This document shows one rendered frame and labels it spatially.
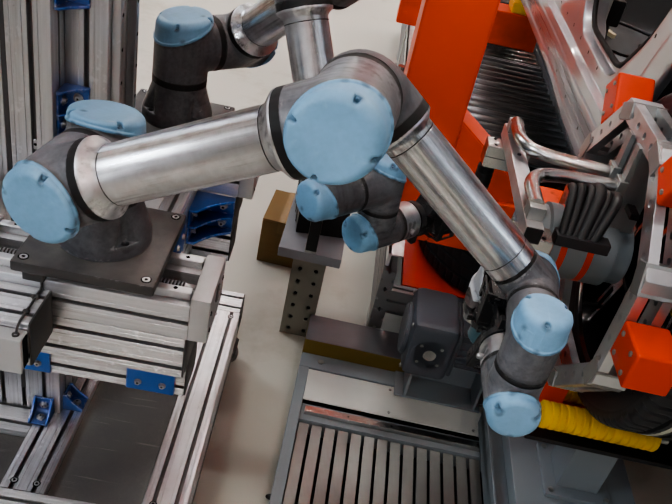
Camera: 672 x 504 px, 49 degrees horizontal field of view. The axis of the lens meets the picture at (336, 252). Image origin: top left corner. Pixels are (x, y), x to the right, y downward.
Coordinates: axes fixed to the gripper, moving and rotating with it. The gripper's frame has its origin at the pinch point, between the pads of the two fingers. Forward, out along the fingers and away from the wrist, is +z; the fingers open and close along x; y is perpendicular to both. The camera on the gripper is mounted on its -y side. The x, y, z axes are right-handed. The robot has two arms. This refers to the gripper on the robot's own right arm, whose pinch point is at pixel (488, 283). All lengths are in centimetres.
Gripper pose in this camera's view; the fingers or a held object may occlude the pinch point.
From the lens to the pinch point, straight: 134.4
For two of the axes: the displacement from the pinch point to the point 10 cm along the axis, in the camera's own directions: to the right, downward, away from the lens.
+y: 1.9, -8.1, -5.5
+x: -9.8, -2.1, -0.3
